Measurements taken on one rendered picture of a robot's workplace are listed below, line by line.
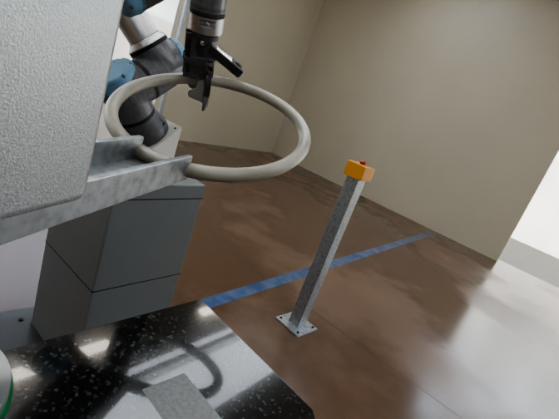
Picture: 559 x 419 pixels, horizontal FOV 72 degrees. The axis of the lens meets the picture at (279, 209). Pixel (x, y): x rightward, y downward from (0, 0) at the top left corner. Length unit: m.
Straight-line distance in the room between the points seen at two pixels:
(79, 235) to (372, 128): 6.41
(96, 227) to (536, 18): 6.71
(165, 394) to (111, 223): 0.87
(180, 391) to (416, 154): 6.69
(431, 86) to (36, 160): 7.05
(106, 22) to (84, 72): 0.05
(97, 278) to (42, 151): 1.18
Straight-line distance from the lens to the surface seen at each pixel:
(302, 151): 0.90
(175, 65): 1.53
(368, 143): 7.47
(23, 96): 0.36
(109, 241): 1.48
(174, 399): 0.67
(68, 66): 0.38
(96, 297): 1.60
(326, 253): 2.28
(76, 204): 0.54
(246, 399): 0.71
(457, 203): 6.95
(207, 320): 0.84
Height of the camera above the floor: 1.30
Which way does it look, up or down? 16 degrees down
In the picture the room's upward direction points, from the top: 20 degrees clockwise
